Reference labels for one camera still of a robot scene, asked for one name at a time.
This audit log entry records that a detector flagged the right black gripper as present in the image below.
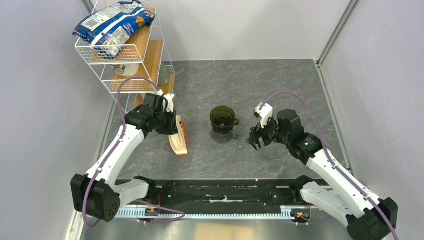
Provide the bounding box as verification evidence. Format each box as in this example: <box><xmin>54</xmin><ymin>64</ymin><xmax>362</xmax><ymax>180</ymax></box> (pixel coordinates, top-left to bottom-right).
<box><xmin>245</xmin><ymin>113</ymin><xmax>291</xmax><ymax>151</ymax></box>

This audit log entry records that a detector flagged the dark green coffee dripper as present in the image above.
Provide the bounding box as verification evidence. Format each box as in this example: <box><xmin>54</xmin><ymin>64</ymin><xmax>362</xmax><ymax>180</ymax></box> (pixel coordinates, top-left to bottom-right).
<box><xmin>209</xmin><ymin>105</ymin><xmax>240</xmax><ymax>135</ymax></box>

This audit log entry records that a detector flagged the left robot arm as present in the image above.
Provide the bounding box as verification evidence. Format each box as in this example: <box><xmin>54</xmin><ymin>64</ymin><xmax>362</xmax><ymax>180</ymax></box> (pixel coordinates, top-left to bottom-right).
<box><xmin>70</xmin><ymin>91</ymin><xmax>179</xmax><ymax>222</ymax></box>

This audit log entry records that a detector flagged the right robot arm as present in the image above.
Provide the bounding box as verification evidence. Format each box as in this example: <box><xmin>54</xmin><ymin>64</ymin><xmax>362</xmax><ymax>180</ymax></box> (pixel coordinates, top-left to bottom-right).
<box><xmin>247</xmin><ymin>104</ymin><xmax>399</xmax><ymax>240</ymax></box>

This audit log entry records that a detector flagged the clear glass coffee server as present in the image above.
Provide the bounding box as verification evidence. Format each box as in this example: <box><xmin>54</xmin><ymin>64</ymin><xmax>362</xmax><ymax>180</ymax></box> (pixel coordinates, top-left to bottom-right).
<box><xmin>210</xmin><ymin>130</ymin><xmax>239</xmax><ymax>144</ymax></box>

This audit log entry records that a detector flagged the grey green cone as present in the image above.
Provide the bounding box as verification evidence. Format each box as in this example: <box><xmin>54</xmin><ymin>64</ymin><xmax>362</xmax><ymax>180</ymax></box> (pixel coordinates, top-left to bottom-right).
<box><xmin>157</xmin><ymin>63</ymin><xmax>171</xmax><ymax>86</ymax></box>

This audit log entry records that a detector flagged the blue snack bag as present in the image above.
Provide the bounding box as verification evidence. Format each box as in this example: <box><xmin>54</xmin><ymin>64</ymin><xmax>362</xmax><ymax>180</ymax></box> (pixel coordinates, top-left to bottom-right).
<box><xmin>72</xmin><ymin>0</ymin><xmax>156</xmax><ymax>59</ymax></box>

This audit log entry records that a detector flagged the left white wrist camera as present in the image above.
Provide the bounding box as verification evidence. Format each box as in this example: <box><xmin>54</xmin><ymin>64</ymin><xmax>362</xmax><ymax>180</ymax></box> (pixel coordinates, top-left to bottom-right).
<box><xmin>157</xmin><ymin>89</ymin><xmax>176</xmax><ymax>113</ymax></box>

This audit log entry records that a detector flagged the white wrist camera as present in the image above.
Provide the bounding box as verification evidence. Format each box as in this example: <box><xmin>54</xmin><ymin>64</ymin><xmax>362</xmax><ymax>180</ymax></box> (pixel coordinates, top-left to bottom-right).
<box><xmin>157</xmin><ymin>89</ymin><xmax>176</xmax><ymax>113</ymax></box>
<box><xmin>253</xmin><ymin>102</ymin><xmax>273</xmax><ymax>129</ymax></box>

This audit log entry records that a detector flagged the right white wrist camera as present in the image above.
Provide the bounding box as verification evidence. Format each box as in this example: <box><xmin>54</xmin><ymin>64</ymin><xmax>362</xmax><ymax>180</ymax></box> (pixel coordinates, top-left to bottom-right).
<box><xmin>253</xmin><ymin>102</ymin><xmax>273</xmax><ymax>129</ymax></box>

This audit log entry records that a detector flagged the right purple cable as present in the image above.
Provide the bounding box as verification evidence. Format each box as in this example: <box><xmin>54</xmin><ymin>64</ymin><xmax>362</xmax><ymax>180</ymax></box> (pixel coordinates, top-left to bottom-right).
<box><xmin>259</xmin><ymin>91</ymin><xmax>398</xmax><ymax>240</ymax></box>

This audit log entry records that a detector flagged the purple cable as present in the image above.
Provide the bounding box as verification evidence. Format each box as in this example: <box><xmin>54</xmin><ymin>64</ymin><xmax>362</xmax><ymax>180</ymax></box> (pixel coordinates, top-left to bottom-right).
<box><xmin>81</xmin><ymin>77</ymin><xmax>186</xmax><ymax>229</ymax></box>
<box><xmin>259</xmin><ymin>91</ymin><xmax>398</xmax><ymax>240</ymax></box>

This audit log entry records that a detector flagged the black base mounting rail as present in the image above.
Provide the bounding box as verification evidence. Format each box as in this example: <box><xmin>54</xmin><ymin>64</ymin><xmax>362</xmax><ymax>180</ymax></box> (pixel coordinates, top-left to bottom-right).
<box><xmin>143</xmin><ymin>179</ymin><xmax>309</xmax><ymax>215</ymax></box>

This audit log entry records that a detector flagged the white wire wooden shelf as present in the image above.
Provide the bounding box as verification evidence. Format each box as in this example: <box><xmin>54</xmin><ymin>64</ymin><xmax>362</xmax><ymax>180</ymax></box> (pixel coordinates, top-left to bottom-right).
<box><xmin>75</xmin><ymin>0</ymin><xmax>175</xmax><ymax>111</ymax></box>

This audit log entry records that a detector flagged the white cable duct strip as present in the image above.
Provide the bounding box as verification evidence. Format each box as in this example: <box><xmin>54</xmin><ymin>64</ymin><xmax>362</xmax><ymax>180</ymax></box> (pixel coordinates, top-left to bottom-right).
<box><xmin>115</xmin><ymin>205</ymin><xmax>307</xmax><ymax>221</ymax></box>

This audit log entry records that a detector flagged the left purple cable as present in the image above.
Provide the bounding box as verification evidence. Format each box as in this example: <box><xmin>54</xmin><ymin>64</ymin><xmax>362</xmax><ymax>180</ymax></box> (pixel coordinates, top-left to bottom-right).
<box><xmin>81</xmin><ymin>77</ymin><xmax>186</xmax><ymax>229</ymax></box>

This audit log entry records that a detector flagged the aluminium corner frame post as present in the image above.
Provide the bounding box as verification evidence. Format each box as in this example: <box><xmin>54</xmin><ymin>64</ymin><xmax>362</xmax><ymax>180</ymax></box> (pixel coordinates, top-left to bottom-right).
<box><xmin>315</xmin><ymin>0</ymin><xmax>360</xmax><ymax>67</ymax></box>

